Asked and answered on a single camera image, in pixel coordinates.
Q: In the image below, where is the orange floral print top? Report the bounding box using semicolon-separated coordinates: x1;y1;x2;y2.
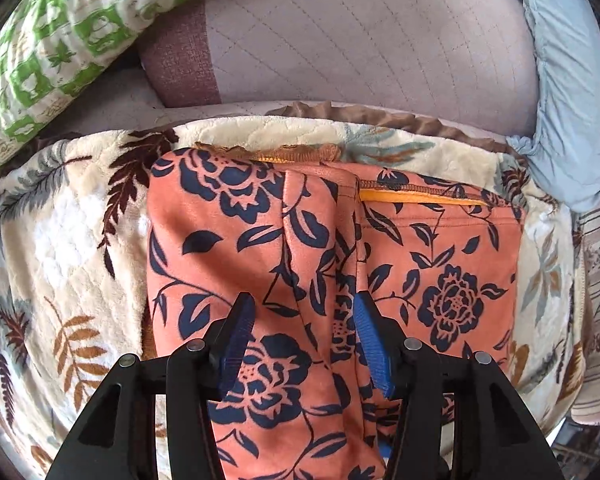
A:
147;148;524;479

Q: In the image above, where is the cream leaf-pattern fleece blanket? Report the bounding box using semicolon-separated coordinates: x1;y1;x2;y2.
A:
0;103;585;479

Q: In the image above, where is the light blue pillow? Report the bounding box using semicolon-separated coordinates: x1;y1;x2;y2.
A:
508;0;600;212

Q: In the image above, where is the green white patterned pillow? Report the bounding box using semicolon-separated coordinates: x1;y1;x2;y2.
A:
0;0;188;171

